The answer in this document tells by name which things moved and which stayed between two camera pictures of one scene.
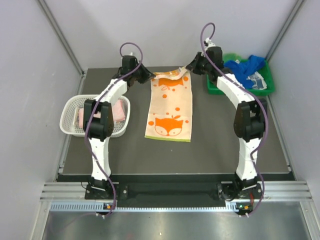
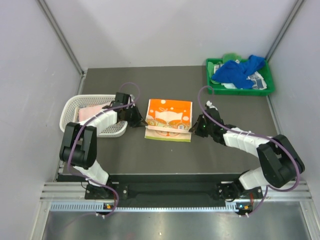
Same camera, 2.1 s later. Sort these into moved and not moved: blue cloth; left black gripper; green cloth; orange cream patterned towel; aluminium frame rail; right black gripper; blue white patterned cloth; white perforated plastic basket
Moved: orange cream patterned towel; right black gripper; left black gripper
Not moved: green cloth; blue white patterned cloth; white perforated plastic basket; aluminium frame rail; blue cloth
